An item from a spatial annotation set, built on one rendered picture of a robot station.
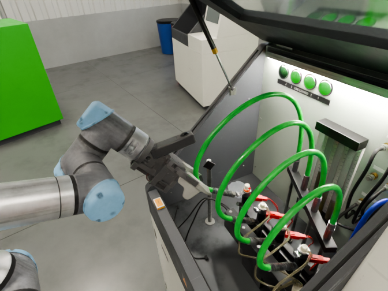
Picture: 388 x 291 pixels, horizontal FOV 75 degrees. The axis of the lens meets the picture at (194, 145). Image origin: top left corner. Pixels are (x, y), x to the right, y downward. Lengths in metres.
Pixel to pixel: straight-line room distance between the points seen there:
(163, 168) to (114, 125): 0.15
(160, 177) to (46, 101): 3.34
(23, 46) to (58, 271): 2.54
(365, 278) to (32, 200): 0.62
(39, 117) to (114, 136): 3.36
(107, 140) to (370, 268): 0.59
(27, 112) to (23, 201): 3.42
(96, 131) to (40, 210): 0.20
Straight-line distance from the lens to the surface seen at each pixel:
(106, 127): 0.59
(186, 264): 0.86
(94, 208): 0.49
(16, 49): 3.71
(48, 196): 0.49
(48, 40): 6.99
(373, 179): 0.88
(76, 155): 0.60
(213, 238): 1.06
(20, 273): 0.79
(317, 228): 0.80
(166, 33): 6.77
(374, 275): 0.64
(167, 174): 0.64
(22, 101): 3.83
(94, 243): 2.23
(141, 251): 2.08
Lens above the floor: 1.69
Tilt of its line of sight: 34 degrees down
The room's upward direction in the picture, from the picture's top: 3 degrees counter-clockwise
